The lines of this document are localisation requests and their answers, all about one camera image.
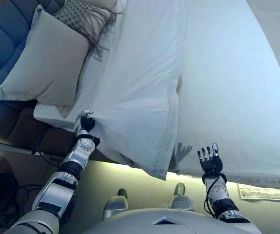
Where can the small beige pillow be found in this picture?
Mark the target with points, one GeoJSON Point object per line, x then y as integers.
{"type": "Point", "coordinates": [108, 5]}

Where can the large beige pillow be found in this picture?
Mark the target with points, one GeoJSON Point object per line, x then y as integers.
{"type": "Point", "coordinates": [47, 68]}

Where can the silver robot leg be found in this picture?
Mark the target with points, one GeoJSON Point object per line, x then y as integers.
{"type": "Point", "coordinates": [181, 200]}
{"type": "Point", "coordinates": [114, 207]}

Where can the woven fringed cushion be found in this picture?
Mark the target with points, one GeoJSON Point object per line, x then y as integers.
{"type": "Point", "coordinates": [81, 17]}

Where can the grey bedspread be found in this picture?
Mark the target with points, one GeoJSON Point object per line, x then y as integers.
{"type": "Point", "coordinates": [279, 36]}

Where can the white terry blanket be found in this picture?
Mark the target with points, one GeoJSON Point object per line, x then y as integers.
{"type": "Point", "coordinates": [232, 97]}

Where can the printed paper sheet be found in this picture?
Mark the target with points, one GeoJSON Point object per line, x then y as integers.
{"type": "Point", "coordinates": [264, 193]}

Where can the brown upholstered bed frame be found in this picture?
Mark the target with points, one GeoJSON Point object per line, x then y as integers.
{"type": "Point", "coordinates": [1, 44]}

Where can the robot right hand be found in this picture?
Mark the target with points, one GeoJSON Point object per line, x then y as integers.
{"type": "Point", "coordinates": [212, 164]}

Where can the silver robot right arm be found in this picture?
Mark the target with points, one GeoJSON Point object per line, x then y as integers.
{"type": "Point", "coordinates": [223, 200]}

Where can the silver robot left leg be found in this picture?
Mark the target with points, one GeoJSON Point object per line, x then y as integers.
{"type": "Point", "coordinates": [114, 207]}

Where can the white duvet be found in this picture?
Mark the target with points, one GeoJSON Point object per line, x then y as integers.
{"type": "Point", "coordinates": [142, 85]}

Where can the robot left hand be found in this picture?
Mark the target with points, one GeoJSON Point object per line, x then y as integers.
{"type": "Point", "coordinates": [86, 123]}

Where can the grey robot torso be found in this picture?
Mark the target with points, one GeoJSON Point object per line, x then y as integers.
{"type": "Point", "coordinates": [166, 224]}

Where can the silver robot right leg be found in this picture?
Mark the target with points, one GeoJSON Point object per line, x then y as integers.
{"type": "Point", "coordinates": [181, 200]}

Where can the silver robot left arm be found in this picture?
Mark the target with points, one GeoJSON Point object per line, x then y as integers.
{"type": "Point", "coordinates": [54, 192]}

